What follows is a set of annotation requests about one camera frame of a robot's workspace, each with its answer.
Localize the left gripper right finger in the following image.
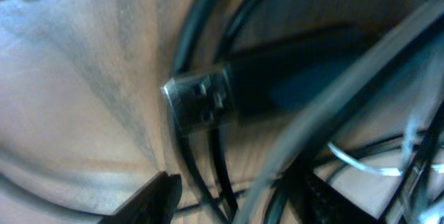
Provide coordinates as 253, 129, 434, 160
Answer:
287, 164, 377, 224

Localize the white usb cable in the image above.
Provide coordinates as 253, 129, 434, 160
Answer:
327, 43, 444, 224

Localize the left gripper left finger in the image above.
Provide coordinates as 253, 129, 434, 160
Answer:
99, 171, 182, 224

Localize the black usb cable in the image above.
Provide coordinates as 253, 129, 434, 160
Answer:
160, 24, 444, 224

